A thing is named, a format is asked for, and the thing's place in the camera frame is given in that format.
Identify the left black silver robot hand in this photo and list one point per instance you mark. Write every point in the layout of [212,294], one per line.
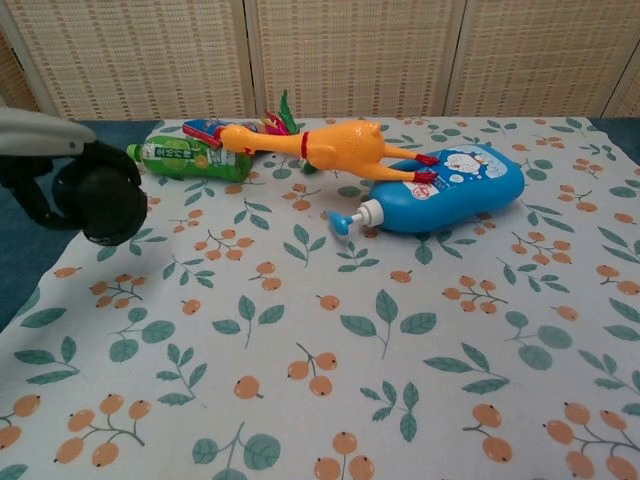
[35,135]

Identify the small black round object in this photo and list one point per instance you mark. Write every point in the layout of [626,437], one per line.
[107,205]

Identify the woven bamboo screen panel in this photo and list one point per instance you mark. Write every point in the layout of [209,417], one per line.
[355,55]
[540,55]
[15,80]
[627,95]
[135,55]

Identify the green drink bottle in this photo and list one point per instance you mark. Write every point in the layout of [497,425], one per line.
[185,160]

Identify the blue red snack packet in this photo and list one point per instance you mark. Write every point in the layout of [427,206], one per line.
[202,129]

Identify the yellow rubber chicken toy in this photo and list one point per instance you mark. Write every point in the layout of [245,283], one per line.
[340,150]

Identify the floral leaf print tablecloth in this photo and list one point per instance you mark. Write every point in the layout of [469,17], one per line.
[320,325]

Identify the blue cartoon pump bottle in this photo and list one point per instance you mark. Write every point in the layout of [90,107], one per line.
[460,195]

